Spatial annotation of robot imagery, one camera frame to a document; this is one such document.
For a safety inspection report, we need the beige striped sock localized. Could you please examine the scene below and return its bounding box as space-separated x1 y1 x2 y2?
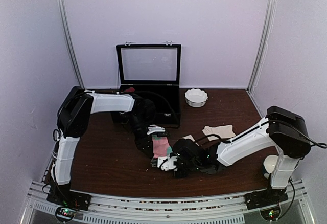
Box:
183 125 236 144

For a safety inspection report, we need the left aluminium frame post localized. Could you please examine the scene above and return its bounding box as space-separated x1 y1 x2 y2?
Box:
57 0 85 88

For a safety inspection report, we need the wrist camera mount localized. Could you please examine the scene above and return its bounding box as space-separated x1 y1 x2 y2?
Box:
150 156 178 171
147 124 169 137

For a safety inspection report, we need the maroon yellow argyle sock roll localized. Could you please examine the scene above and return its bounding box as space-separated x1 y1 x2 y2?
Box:
122 87 135 94

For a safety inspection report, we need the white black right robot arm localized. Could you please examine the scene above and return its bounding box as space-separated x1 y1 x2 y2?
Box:
172 106 311 205

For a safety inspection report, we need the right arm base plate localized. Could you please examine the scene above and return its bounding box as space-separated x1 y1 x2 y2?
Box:
244 188 288 210

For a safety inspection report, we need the pink mint patterned sock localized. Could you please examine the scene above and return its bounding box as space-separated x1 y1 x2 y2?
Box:
152 135 172 158

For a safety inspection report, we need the right aluminium frame post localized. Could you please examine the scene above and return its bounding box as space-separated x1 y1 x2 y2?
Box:
247 0 276 94

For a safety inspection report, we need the white scalloped ceramic bowl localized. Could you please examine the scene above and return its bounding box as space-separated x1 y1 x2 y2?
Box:
184 88 208 108

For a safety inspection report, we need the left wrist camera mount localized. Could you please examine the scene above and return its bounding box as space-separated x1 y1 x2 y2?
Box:
147 124 169 137

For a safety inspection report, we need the aluminium frame post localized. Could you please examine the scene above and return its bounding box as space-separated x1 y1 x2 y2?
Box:
247 0 276 94
57 0 85 88

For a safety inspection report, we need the thin black cable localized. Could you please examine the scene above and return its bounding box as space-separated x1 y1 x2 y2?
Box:
135 91 181 130

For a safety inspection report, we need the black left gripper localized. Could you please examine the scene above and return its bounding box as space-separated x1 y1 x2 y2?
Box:
126 113 153 159

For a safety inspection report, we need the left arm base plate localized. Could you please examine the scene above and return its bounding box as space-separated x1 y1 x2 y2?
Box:
46 185 91 211

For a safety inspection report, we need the aluminium table edge rail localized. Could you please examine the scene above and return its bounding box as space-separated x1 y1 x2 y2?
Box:
20 179 316 224

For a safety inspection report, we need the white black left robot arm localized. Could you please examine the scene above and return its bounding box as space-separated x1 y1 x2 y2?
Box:
51 86 155 206

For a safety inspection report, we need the white blue cup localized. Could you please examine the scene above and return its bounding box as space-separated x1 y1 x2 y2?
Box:
262 155 278 179

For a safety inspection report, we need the black compartment storage box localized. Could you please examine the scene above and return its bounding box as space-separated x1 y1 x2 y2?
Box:
116 43 182 128

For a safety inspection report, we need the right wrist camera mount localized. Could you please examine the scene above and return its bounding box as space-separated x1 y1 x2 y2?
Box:
150 156 178 171

